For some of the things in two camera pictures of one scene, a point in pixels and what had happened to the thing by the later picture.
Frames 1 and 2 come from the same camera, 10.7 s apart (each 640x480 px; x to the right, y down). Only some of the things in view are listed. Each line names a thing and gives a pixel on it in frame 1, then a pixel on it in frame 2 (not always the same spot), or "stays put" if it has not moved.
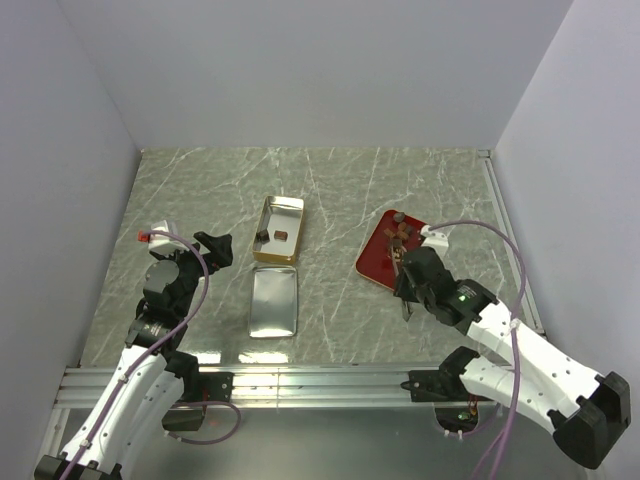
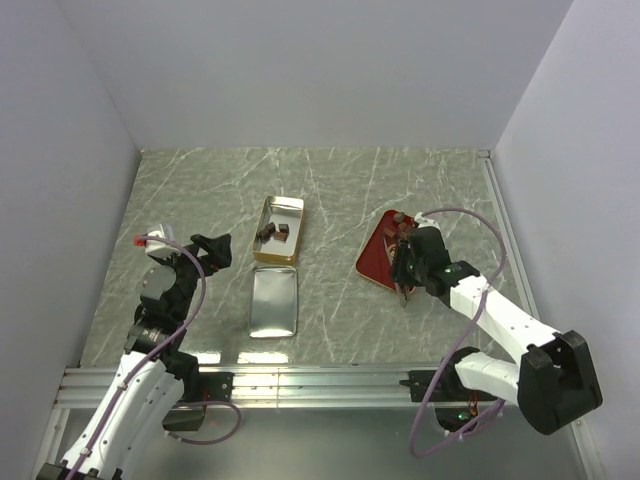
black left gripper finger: (208, 241) stays put
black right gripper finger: (423, 295) → (407, 289)
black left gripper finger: (221, 253) stays put
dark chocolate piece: (263, 237) stays put
